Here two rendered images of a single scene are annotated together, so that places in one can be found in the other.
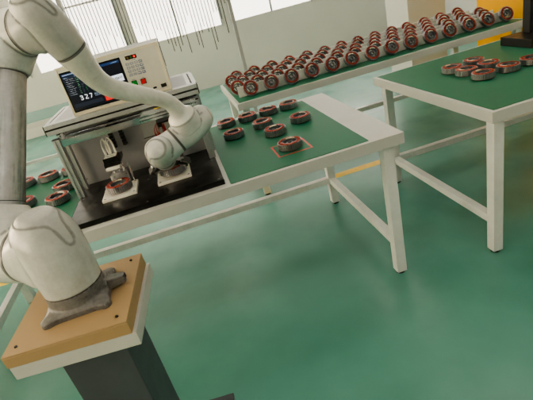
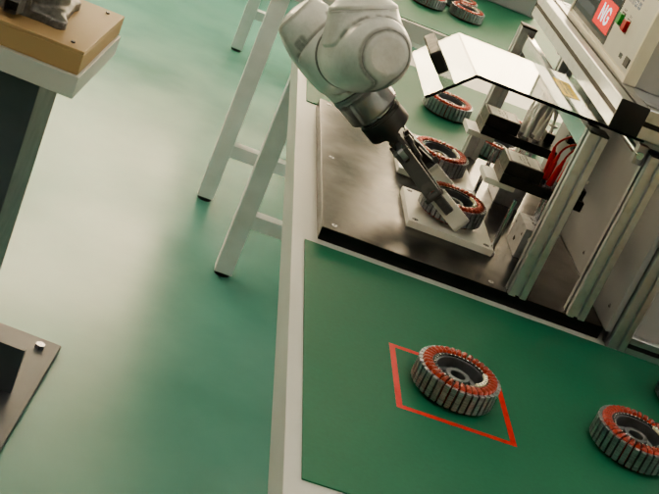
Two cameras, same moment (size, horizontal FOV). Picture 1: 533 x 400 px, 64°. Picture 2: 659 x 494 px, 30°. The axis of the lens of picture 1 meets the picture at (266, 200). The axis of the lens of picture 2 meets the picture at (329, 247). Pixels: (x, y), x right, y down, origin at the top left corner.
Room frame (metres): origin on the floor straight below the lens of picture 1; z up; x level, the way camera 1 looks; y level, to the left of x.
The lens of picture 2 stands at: (1.56, -1.56, 1.44)
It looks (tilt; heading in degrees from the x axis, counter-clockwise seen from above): 22 degrees down; 87
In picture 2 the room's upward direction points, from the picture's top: 24 degrees clockwise
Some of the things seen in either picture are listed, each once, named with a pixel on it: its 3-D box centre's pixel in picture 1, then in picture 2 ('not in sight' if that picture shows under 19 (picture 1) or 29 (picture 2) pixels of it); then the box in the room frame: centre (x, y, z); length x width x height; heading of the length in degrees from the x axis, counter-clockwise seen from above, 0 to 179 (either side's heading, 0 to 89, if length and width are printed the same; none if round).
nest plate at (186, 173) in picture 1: (174, 174); (445, 220); (1.83, 0.37, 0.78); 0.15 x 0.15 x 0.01; 7
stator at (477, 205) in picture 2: (172, 168); (452, 205); (1.83, 0.37, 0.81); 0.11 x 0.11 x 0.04
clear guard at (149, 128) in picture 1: (170, 114); (522, 94); (1.84, 0.30, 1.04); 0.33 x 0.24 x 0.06; 7
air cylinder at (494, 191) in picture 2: (121, 175); (508, 185); (1.94, 0.63, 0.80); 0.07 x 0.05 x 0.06; 97
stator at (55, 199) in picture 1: (57, 198); (497, 148); (1.94, 0.95, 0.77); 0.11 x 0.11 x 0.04
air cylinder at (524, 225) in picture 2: not in sight; (529, 238); (1.97, 0.39, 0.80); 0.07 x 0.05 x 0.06; 97
